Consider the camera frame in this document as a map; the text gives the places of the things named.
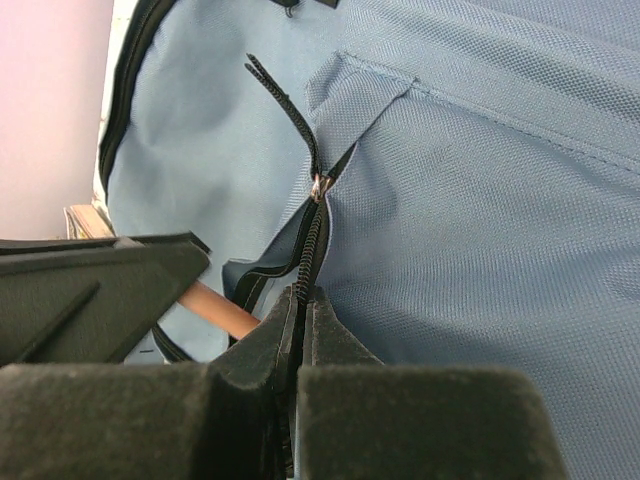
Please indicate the blue student backpack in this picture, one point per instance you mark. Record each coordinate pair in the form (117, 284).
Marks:
(485, 157)

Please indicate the yellow illustrated book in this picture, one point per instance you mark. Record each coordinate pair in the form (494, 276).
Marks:
(86, 222)

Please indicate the orange pencil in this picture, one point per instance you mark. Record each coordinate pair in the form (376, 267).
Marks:
(217, 310)

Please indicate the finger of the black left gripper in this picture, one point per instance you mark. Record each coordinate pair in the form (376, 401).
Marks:
(91, 301)

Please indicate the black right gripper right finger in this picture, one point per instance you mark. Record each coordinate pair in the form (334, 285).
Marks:
(362, 419)

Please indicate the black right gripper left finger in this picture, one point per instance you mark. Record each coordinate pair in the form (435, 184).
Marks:
(180, 421)

